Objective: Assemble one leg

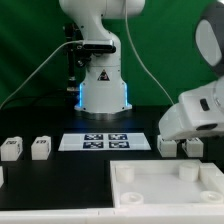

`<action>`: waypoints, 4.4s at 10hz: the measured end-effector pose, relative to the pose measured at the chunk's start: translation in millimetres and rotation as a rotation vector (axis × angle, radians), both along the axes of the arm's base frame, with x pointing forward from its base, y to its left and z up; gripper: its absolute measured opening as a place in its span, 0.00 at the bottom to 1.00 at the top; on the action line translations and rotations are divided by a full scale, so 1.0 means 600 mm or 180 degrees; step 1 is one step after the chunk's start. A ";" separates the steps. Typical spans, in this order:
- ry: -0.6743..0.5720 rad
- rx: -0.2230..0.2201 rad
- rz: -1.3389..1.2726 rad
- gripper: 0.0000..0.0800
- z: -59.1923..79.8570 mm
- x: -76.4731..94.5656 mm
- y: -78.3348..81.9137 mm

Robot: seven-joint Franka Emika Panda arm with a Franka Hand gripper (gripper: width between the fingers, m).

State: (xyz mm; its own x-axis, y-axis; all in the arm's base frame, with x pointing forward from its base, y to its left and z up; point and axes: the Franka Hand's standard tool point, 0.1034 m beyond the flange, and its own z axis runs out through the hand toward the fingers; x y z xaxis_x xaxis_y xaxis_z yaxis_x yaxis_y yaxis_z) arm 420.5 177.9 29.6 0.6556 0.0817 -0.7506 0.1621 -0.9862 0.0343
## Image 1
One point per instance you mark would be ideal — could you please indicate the white front rail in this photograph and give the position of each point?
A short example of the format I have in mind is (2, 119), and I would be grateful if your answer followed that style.
(193, 214)

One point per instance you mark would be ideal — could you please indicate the white sheet with tags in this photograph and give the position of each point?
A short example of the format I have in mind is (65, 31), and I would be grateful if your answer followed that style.
(104, 142)

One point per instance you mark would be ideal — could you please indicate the white square tabletop part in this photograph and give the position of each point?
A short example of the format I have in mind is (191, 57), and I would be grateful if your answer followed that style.
(159, 182)

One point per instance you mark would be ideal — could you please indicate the camera on black stand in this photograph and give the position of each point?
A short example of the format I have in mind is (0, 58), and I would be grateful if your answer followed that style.
(70, 50)

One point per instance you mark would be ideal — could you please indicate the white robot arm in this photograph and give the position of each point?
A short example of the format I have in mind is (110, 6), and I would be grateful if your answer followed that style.
(103, 91)

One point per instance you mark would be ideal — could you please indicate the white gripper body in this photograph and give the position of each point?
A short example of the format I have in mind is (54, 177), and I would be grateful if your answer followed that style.
(199, 113)

